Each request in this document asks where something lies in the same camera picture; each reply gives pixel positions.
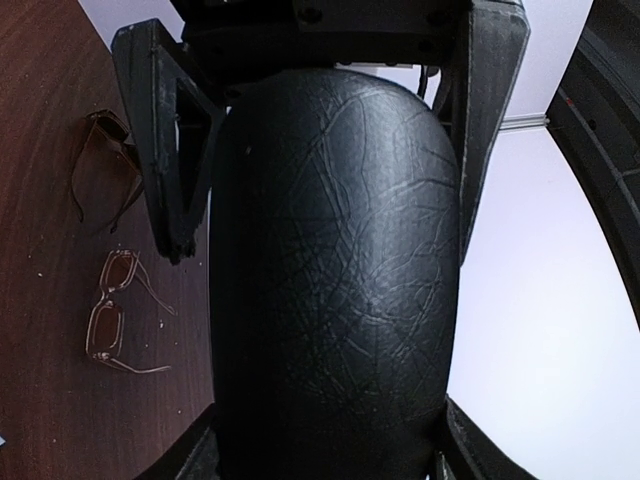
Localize dark brown sunglasses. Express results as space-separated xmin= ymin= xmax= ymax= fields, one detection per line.
xmin=69 ymin=109 xmax=144 ymax=233

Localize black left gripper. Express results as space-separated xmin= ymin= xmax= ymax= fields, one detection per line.
xmin=172 ymin=1 xmax=471 ymax=105

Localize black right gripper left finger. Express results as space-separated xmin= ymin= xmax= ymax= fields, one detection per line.
xmin=139 ymin=412 xmax=220 ymax=480

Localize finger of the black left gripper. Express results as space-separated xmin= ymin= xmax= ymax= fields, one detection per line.
xmin=111 ymin=18 xmax=225 ymax=264
xmin=439 ymin=1 xmax=530 ymax=260

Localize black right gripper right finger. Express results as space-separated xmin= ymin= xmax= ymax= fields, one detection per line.
xmin=432 ymin=395 xmax=536 ymax=480

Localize black glasses case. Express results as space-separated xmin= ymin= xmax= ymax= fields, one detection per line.
xmin=210 ymin=69 xmax=459 ymax=479

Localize aluminium left corner post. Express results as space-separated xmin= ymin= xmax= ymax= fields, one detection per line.
xmin=499 ymin=114 xmax=549 ymax=132

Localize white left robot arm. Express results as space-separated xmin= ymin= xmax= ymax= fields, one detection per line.
xmin=111 ymin=1 xmax=639 ymax=303

